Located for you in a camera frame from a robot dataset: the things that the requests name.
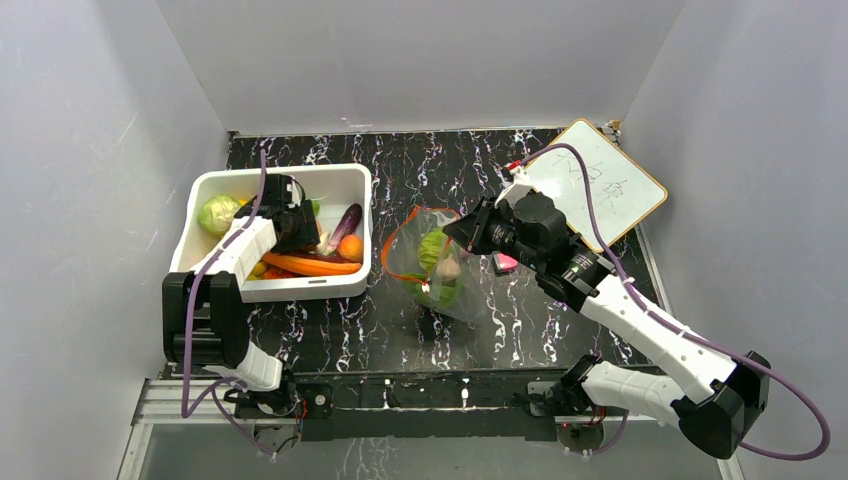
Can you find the pale green cabbage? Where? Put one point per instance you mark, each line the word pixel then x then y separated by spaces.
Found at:
pixel 216 215

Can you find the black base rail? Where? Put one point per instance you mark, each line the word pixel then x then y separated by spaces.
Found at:
pixel 403 404

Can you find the small whiteboard yellow frame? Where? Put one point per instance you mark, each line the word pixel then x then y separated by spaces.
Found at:
pixel 622 192

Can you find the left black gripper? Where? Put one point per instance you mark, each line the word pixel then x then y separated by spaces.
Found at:
pixel 307 236

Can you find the small pink eraser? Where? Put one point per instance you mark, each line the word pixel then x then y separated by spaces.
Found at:
pixel 505 263

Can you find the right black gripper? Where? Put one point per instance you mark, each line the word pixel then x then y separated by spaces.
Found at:
pixel 477 230

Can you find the purple eggplant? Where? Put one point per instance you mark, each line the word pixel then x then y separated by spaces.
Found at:
pixel 346 226

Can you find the white plastic bin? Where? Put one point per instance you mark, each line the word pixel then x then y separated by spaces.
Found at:
pixel 335 186

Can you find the garlic bulb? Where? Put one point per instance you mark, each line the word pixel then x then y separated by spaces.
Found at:
pixel 448 269

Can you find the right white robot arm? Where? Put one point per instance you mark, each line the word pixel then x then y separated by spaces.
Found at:
pixel 712 399

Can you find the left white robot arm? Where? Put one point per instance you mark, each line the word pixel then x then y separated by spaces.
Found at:
pixel 204 314

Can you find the green leafy vegetable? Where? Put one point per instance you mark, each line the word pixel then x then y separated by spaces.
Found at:
pixel 439 296

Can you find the green cabbage head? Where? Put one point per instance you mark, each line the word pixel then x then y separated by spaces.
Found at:
pixel 434 247

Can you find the clear zip top bag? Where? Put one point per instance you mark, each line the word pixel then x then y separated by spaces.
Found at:
pixel 399 259

